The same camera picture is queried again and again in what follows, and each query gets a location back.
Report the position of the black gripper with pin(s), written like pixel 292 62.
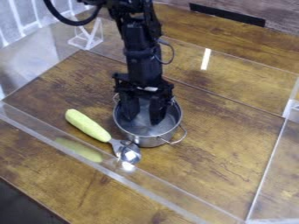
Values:
pixel 144 73

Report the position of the silver pot with handles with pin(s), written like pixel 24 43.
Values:
pixel 144 134

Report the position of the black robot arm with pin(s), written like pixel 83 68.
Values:
pixel 137 25

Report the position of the red and white mushroom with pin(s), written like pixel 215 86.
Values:
pixel 148 89

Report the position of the black strip on table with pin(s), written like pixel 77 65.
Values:
pixel 243 18

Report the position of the spoon with yellow handle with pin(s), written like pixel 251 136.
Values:
pixel 124 148

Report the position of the clear acrylic triangle bracket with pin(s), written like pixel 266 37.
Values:
pixel 87 39

